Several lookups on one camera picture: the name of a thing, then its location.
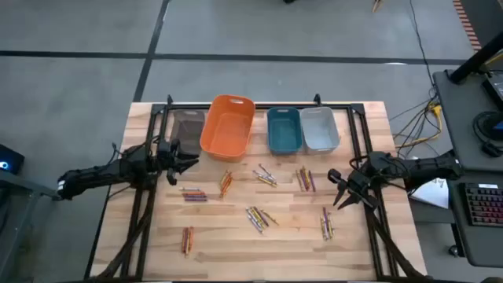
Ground white paper sheet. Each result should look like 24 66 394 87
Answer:
409 176 450 210

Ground orange plastic bin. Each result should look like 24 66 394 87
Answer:
199 94 257 164

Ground teal plastic bin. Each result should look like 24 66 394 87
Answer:
266 106 303 156

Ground black metal post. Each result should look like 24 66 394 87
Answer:
448 30 503 85

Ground long black floor cable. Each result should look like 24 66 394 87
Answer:
408 0 438 90

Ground light grey plastic bin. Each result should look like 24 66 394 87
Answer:
299 105 341 156

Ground grey metal table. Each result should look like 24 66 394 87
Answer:
0 169 66 283

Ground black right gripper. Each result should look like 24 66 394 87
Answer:
328 168 380 210

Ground brown plastic bin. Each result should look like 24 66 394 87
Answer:
169 108 206 157

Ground black backlit keyboard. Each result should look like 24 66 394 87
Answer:
464 182 503 228

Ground black aluminium table frame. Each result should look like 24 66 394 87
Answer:
89 101 431 283

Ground black box with blue light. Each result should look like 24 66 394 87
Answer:
0 143 26 176

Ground yellow cable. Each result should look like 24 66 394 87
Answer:
395 101 444 149

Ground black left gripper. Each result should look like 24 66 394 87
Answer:
156 138 200 186

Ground black electronic device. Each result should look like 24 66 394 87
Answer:
481 72 503 112

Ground grey desk top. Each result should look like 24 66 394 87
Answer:
431 68 503 173
443 168 503 269

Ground orange striped floor tape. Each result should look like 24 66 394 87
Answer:
451 0 483 53

